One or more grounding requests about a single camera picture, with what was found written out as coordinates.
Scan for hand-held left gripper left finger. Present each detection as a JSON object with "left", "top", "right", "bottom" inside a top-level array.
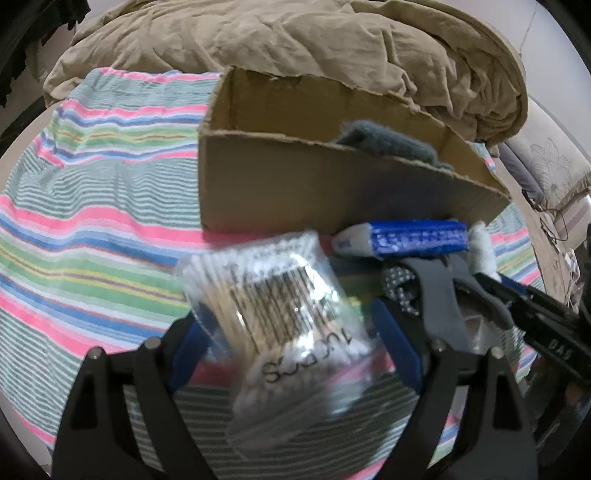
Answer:
[{"left": 51, "top": 311, "right": 223, "bottom": 480}]

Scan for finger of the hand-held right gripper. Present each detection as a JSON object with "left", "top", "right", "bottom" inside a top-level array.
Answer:
[
  {"left": 498, "top": 273, "right": 580, "bottom": 319},
  {"left": 475, "top": 272, "right": 591, "bottom": 367}
]

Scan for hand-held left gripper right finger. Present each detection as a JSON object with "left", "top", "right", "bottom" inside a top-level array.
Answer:
[{"left": 372, "top": 298, "right": 541, "bottom": 480}]

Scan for clear bag of cotton swabs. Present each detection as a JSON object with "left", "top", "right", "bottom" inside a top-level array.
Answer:
[{"left": 178, "top": 231, "right": 385, "bottom": 457}]

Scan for brown cardboard box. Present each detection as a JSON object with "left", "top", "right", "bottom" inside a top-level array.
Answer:
[{"left": 198, "top": 66, "right": 512, "bottom": 237}]

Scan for white gauze roll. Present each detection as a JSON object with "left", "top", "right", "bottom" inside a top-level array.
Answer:
[{"left": 466, "top": 222, "right": 500, "bottom": 278}]

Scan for grey plastic clip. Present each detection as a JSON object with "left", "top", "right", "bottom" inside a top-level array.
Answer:
[{"left": 399, "top": 254, "right": 514, "bottom": 357}]

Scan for black polka-dot cloth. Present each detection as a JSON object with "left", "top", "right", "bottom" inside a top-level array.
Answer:
[{"left": 382, "top": 265, "right": 422, "bottom": 320}]

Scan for blue and white tube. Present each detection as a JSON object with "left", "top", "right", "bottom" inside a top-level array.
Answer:
[{"left": 332, "top": 219, "right": 471, "bottom": 257}]

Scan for floral beige cushion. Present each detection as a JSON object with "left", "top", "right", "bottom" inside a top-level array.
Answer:
[{"left": 503, "top": 97, "right": 591, "bottom": 214}]

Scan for striped blanket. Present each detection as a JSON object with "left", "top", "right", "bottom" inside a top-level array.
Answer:
[{"left": 0, "top": 68, "right": 546, "bottom": 464}]

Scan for grey fuzzy cloth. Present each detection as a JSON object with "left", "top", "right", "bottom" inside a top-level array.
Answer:
[{"left": 333, "top": 120, "right": 455, "bottom": 172}]

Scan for tan duvet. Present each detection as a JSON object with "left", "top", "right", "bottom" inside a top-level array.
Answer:
[{"left": 44, "top": 0, "right": 528, "bottom": 145}]

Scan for dark hanging clothing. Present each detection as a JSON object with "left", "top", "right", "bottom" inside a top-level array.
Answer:
[{"left": 0, "top": 0, "right": 93, "bottom": 139}]

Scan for thin black cable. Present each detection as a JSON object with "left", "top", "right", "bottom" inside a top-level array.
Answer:
[{"left": 536, "top": 198, "right": 575, "bottom": 247}]

